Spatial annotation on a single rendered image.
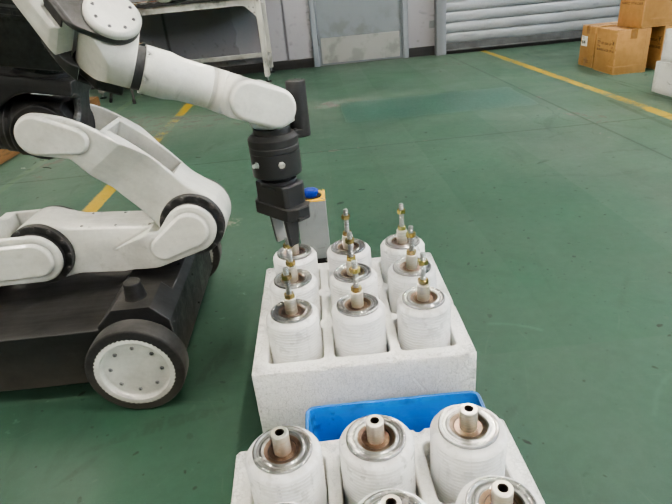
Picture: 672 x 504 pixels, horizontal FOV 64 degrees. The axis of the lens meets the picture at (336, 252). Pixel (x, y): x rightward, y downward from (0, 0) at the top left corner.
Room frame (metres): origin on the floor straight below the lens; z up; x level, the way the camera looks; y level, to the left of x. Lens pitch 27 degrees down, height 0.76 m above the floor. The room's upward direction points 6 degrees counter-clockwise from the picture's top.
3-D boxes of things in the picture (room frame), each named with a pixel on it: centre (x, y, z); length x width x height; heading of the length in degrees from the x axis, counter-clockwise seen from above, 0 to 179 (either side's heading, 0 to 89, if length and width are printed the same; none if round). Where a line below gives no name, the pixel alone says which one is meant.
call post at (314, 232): (1.22, 0.05, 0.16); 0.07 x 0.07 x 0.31; 0
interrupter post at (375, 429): (0.50, -0.03, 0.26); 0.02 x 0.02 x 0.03
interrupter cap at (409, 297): (0.81, -0.15, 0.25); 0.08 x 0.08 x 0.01
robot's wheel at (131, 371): (0.90, 0.43, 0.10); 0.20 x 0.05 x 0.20; 91
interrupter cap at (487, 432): (0.50, -0.15, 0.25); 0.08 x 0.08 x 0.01
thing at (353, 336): (0.81, -0.03, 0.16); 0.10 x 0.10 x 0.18
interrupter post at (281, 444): (0.49, 0.09, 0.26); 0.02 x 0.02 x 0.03
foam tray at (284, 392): (0.93, -0.03, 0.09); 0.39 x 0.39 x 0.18; 0
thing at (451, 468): (0.50, -0.15, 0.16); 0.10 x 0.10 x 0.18
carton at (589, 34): (4.40, -2.27, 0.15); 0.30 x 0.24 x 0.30; 90
